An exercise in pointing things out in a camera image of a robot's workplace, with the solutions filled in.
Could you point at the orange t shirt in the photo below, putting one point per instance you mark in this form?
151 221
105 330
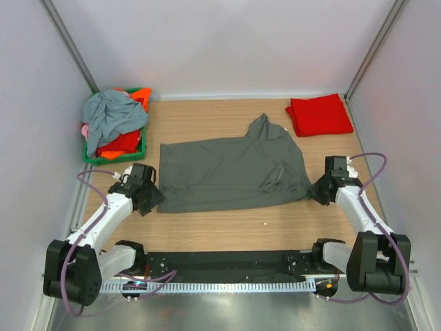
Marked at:
141 95

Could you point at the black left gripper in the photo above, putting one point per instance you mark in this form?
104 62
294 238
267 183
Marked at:
156 198

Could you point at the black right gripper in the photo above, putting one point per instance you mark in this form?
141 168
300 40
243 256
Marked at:
315 191

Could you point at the folded red t shirt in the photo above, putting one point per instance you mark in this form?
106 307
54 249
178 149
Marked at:
319 116

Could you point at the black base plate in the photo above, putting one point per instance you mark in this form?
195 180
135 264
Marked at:
276 266

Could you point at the slotted white cable duct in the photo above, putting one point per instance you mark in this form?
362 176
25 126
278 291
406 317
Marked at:
123 286

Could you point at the green plastic basket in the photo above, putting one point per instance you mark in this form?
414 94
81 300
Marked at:
116 157

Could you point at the red t shirt in basket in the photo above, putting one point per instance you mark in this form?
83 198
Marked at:
126 143

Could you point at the pink garment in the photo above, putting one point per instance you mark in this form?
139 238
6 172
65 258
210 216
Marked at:
85 130

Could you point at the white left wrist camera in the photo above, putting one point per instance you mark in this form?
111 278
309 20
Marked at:
121 176

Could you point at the light blue t shirt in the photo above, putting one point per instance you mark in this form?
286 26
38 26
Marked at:
109 114

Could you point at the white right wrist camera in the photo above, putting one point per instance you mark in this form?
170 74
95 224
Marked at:
351 165

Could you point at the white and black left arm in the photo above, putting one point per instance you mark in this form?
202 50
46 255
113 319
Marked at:
76 267

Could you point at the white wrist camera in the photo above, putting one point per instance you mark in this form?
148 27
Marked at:
351 165
121 176

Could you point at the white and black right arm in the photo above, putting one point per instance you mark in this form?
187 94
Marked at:
378 261

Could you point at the dark grey t shirt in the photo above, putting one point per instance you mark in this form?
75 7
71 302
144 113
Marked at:
261 169

